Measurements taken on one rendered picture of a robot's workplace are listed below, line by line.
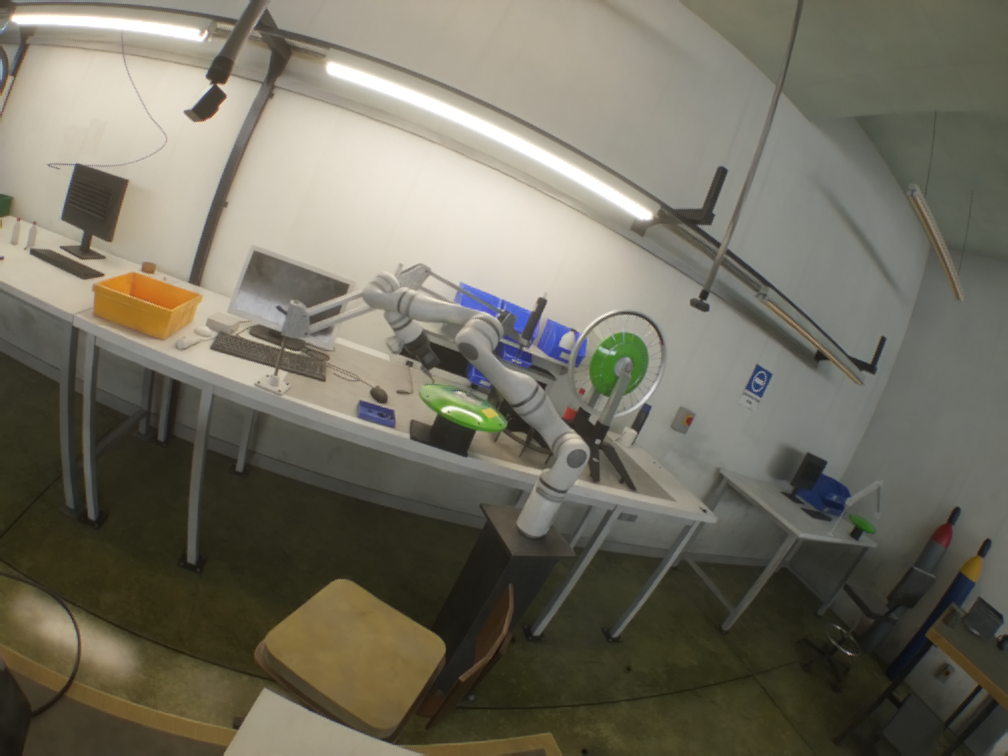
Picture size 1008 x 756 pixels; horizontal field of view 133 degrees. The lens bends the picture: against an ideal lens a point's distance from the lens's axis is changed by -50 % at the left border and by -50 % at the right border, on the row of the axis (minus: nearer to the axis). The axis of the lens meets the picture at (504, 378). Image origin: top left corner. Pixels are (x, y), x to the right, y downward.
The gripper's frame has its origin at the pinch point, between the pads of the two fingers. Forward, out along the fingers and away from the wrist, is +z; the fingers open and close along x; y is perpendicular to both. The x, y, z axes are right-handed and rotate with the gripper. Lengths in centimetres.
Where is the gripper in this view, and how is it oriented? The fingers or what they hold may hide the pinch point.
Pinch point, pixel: (434, 381)
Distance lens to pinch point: 135.5
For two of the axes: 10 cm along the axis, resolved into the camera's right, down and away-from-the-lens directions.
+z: 3.9, 6.7, 6.3
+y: 7.6, -6.2, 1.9
